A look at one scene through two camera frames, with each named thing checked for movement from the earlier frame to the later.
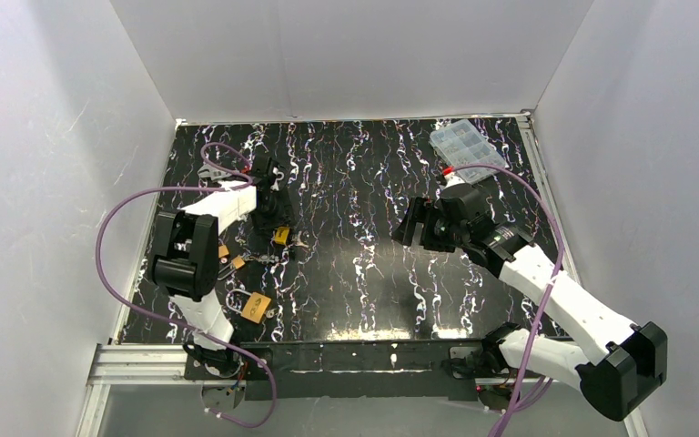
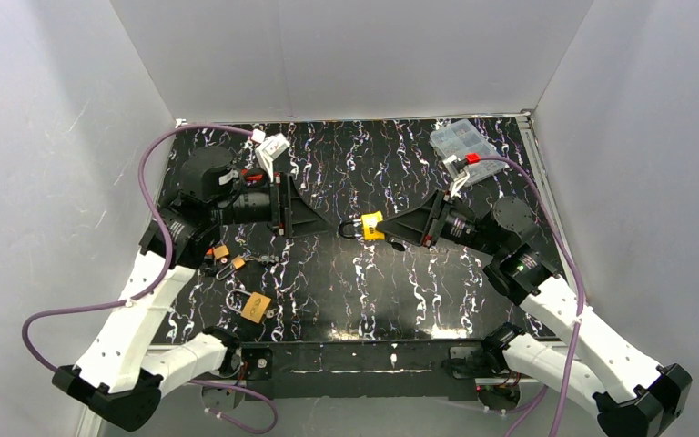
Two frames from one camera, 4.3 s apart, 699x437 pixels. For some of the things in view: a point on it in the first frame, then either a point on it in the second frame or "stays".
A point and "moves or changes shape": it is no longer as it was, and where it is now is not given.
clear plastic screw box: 460,144 stays
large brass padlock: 255,308 stays
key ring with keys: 264,258 stays
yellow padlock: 281,235 moves or changes shape
